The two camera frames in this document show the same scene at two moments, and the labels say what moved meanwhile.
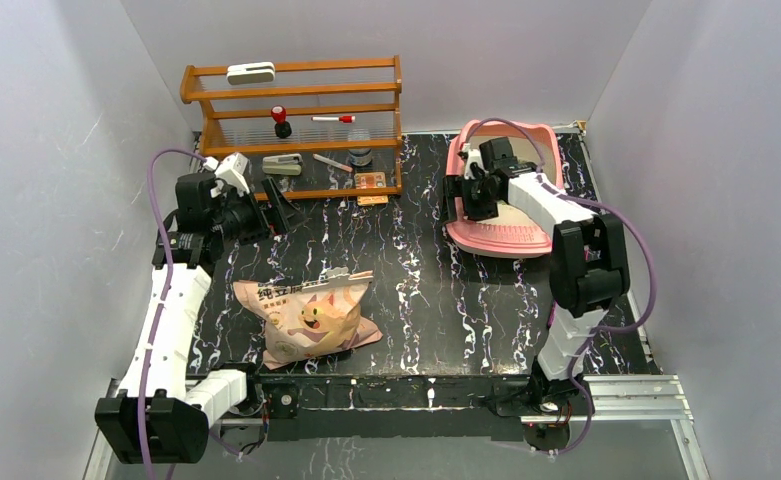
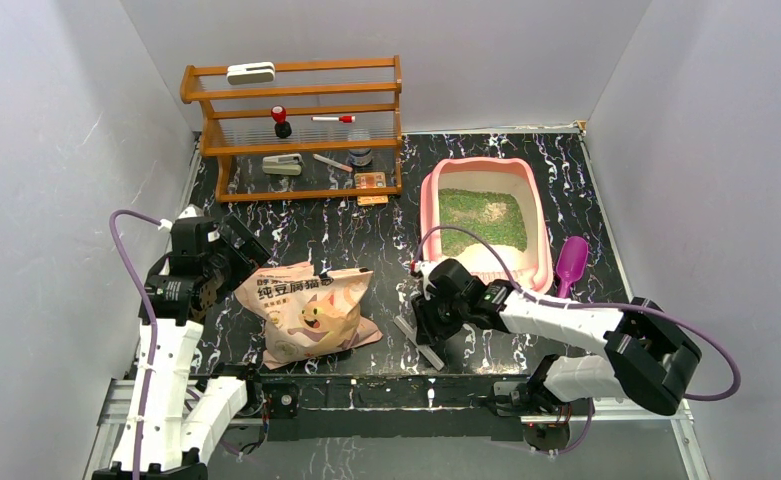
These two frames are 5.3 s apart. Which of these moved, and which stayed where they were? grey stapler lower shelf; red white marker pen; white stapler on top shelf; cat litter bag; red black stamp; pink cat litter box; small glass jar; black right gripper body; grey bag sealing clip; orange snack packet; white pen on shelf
Moved: black right gripper body; cat litter bag; pink cat litter box; grey bag sealing clip
Stayed: white stapler on top shelf; grey stapler lower shelf; red white marker pen; red black stamp; orange snack packet; white pen on shelf; small glass jar
